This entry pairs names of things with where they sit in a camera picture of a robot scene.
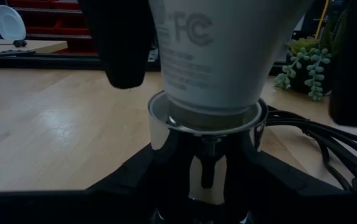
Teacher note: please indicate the green artificial succulent plant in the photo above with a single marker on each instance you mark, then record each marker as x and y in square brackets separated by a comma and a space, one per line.
[315, 71]

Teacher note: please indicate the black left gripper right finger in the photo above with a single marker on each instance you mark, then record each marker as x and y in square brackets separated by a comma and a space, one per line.
[290, 202]

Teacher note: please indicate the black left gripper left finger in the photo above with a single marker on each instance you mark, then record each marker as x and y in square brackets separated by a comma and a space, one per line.
[88, 205]

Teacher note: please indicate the black round knob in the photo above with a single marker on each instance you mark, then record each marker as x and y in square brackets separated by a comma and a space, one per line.
[20, 43]

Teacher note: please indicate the red storage shelf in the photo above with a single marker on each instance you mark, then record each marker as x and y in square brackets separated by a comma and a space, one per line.
[56, 31]

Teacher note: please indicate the chrome lamp socket base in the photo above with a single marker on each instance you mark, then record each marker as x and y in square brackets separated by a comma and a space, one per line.
[158, 130]

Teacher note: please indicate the orange wooden desk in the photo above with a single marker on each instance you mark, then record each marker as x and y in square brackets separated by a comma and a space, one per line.
[41, 46]

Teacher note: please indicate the white frosted lightbulb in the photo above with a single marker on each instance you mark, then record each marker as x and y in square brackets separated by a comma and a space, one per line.
[228, 62]

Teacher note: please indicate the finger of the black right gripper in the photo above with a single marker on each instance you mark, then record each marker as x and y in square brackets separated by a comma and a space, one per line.
[119, 40]
[355, 62]

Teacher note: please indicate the yellow pole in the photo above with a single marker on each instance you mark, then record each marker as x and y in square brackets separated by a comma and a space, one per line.
[321, 18]

